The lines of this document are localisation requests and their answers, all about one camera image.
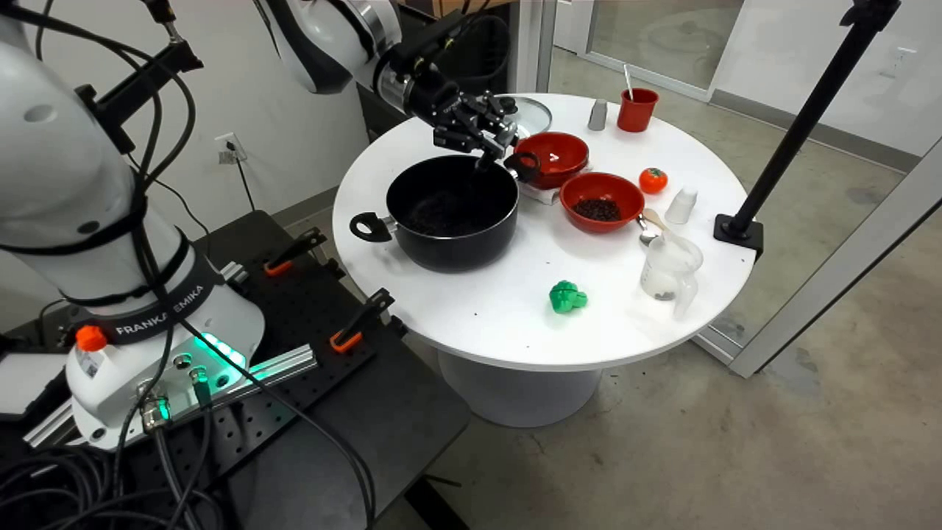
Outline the black orange bar clamp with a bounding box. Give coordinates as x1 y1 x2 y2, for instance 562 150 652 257
259 227 328 280
325 285 398 359

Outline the green toy vegetable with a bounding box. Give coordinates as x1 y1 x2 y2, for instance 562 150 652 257
545 278 592 318

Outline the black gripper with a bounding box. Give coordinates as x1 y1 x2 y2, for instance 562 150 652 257
414 70 523 165

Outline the black perforated workbench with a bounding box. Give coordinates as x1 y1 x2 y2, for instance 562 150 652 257
0 210 473 530

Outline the red mug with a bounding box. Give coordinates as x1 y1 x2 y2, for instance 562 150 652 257
615 85 662 135

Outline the aluminium rail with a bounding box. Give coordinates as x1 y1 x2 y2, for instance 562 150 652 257
24 341 320 450

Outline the black tripod stand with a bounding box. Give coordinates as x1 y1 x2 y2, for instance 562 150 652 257
711 0 904 259

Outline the white wall outlet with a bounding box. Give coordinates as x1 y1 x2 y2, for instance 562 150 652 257
211 131 247 168

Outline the empty red bowl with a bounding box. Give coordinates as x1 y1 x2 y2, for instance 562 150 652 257
509 131 595 191

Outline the small white bottle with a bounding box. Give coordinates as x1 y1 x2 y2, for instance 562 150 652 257
662 185 699 229

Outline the red bowl with dark contents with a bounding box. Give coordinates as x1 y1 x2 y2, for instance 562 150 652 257
556 171 646 235

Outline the black cooking pot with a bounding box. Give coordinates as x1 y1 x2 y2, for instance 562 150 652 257
346 154 523 274

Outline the white table pedestal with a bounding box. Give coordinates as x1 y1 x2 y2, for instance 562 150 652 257
436 352 602 431

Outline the clear plastic measuring cup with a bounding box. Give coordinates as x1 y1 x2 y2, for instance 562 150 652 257
634 210 707 305

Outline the long black cable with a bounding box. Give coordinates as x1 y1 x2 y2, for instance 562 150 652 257
180 318 380 530

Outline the black cable bundle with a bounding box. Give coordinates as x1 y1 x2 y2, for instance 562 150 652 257
0 446 230 530

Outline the glass pot lid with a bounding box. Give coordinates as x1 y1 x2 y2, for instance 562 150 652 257
495 95 556 143

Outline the small orange toy fruit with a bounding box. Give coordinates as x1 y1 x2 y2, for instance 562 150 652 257
634 165 670 197

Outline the orange capped white button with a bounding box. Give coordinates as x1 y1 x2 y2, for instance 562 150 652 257
63 321 127 411

